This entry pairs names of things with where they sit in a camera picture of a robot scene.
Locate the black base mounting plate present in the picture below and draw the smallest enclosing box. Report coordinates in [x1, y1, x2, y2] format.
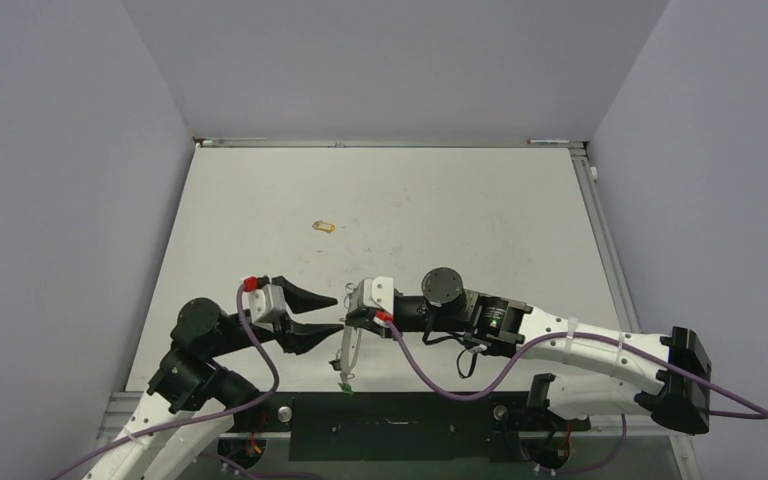
[217, 392, 591, 467]

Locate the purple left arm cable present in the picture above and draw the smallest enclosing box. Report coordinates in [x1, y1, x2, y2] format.
[49, 284, 281, 480]

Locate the red white marker pen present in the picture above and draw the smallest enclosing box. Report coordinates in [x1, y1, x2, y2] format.
[527, 139, 572, 146]

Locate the yellow plastic key tag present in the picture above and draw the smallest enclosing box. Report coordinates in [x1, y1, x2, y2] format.
[312, 220, 336, 233]

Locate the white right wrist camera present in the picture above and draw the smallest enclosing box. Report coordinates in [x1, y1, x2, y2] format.
[345, 276, 395, 327]

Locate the aluminium frame rail front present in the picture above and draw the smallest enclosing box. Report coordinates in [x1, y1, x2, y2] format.
[95, 391, 680, 446]

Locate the aluminium frame rail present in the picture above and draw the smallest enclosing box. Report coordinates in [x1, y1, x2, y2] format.
[95, 391, 680, 446]
[193, 137, 587, 150]
[569, 143, 641, 333]

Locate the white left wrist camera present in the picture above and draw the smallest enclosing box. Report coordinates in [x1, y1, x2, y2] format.
[241, 276, 287, 330]

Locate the green plastic key tag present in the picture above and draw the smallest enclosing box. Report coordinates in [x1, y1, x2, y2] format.
[338, 382, 354, 395]

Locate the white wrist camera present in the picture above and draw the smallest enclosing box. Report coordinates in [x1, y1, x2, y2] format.
[345, 276, 395, 327]
[241, 276, 287, 330]

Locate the aluminium frame rail back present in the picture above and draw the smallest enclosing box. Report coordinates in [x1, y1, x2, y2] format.
[193, 137, 587, 150]

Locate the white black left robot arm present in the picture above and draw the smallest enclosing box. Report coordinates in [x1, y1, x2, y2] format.
[79, 276, 342, 479]

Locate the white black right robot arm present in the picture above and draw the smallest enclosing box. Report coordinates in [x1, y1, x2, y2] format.
[345, 267, 712, 435]

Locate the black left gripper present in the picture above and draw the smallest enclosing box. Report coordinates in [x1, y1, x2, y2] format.
[208, 278, 344, 356]

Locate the aluminium frame rail right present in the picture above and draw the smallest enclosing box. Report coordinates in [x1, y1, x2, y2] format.
[569, 143, 641, 333]

